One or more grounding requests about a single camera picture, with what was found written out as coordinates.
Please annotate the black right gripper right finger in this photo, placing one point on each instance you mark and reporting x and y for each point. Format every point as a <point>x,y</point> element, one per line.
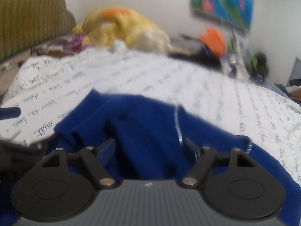
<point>233,184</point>

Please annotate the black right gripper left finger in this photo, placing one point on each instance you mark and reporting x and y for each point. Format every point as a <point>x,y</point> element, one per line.
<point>63,184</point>

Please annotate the blue fleece garment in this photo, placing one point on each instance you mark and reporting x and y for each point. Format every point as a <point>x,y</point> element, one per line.
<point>148,164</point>

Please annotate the white script-printed bed sheet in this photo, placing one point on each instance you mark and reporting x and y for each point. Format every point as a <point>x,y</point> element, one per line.
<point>47,89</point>

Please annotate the green plastic item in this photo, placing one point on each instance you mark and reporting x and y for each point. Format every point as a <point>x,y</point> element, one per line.
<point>253,62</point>

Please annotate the grey monitor screen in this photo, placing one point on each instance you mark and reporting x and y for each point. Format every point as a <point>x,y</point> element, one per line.
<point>296,71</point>

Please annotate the purple cloth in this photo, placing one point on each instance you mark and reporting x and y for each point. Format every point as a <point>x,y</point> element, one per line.
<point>77,43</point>

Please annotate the orange garment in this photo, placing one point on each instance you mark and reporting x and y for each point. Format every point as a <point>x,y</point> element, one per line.
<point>214,41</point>

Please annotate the beige quilted headboard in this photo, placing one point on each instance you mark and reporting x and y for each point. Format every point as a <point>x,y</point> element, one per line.
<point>25,23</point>

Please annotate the yellow orange quilt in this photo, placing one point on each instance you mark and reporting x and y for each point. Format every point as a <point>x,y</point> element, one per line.
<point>102,27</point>

